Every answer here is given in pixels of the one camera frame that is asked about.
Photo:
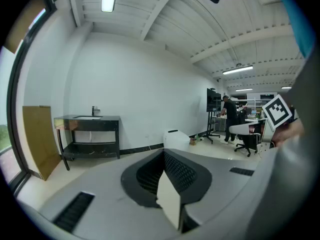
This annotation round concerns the black display screen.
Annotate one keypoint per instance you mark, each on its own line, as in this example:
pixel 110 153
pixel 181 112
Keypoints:
pixel 213 100

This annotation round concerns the white office chair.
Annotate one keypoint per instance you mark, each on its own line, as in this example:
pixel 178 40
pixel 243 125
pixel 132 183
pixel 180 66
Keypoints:
pixel 241 129

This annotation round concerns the white sink basin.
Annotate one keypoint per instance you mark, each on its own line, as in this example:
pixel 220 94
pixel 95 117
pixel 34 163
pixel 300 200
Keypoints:
pixel 87 117

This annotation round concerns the black sink faucet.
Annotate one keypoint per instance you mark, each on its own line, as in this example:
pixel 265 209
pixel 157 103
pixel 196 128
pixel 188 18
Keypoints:
pixel 94 111

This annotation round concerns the tall brown cardboard sheet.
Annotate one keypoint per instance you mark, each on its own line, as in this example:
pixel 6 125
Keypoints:
pixel 40 141

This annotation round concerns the black vanity table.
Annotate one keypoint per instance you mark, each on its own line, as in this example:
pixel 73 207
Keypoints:
pixel 87 124

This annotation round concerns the white office desk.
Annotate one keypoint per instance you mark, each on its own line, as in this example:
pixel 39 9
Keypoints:
pixel 252 120

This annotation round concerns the black window frame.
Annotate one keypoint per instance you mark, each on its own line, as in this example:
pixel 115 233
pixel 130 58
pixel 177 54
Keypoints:
pixel 12 109

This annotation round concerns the green bottle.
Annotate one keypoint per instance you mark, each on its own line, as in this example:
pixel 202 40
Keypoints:
pixel 198 136

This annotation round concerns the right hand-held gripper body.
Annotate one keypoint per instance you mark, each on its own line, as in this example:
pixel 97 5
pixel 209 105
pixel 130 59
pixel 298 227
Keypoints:
pixel 277 112

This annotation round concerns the person's right hand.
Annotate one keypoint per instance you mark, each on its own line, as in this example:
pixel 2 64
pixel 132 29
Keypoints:
pixel 290 132

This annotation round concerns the person's blue shirt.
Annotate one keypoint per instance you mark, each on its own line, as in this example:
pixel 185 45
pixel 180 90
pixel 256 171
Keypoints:
pixel 297 19

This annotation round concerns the black office chair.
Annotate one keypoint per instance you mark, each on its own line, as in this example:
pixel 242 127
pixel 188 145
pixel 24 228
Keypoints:
pixel 242 116

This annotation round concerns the brown window cover panel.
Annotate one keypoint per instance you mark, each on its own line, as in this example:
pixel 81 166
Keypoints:
pixel 25 26

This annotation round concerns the small brown box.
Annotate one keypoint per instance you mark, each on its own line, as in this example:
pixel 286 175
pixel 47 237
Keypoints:
pixel 192 141

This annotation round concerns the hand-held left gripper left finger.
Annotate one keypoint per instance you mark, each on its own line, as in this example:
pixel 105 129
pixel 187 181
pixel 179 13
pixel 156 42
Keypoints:
pixel 100 196

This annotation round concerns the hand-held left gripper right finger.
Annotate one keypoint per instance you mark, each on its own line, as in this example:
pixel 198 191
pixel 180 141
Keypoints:
pixel 225 191

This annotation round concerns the white toilet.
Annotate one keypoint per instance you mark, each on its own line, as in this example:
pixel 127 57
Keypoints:
pixel 176 140

